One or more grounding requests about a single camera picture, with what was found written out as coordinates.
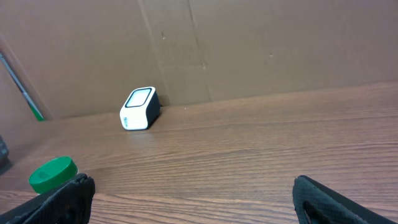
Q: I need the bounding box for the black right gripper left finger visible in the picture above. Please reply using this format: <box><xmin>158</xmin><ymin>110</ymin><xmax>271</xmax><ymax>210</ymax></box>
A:
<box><xmin>1</xmin><ymin>174</ymin><xmax>95</xmax><ymax>224</ymax></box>

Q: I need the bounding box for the green lid jar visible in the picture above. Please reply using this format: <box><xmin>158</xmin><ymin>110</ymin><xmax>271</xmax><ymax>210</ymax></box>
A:
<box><xmin>28</xmin><ymin>156</ymin><xmax>79</xmax><ymax>194</ymax></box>

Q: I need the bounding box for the white barcode scanner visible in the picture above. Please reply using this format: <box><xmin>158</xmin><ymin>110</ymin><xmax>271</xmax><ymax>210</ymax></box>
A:
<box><xmin>119</xmin><ymin>86</ymin><xmax>161</xmax><ymax>131</ymax></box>

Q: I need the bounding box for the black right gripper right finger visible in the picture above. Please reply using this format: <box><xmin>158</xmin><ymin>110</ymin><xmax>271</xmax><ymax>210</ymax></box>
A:
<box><xmin>292</xmin><ymin>175</ymin><xmax>396</xmax><ymax>224</ymax></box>

